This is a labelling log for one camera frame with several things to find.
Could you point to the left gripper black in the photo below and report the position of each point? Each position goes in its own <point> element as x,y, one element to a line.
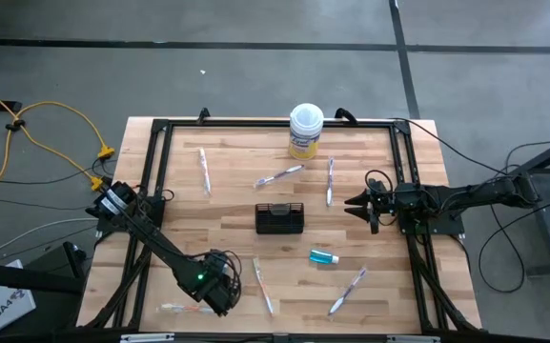
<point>219,295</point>

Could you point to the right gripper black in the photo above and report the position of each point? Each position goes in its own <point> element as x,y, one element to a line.
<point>385,204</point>

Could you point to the blue mouthwash bottle white cap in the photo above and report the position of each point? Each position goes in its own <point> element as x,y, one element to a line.
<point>319,257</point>

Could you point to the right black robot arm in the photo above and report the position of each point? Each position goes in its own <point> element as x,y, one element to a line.
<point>470,195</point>

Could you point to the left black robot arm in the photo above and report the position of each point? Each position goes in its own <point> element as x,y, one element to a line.
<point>155,238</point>

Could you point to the translucent grey caddy cup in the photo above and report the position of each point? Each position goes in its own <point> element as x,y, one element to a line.
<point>280,208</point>

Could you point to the yellow white disinfecting wipes canister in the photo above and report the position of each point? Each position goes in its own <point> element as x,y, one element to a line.
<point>305,138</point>

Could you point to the black rounded clamp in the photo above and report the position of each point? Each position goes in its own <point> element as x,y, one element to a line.
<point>203,115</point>
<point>346,114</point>

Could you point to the silver metal bracket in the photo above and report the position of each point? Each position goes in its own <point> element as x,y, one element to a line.
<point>413,338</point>
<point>146,337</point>

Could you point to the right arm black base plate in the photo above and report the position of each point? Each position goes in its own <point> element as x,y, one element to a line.
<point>446,227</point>

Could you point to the black aluminium table frame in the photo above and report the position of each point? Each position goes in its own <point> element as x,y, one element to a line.
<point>255,123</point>

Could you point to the black side table frame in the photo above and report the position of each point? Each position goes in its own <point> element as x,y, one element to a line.
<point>543,214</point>

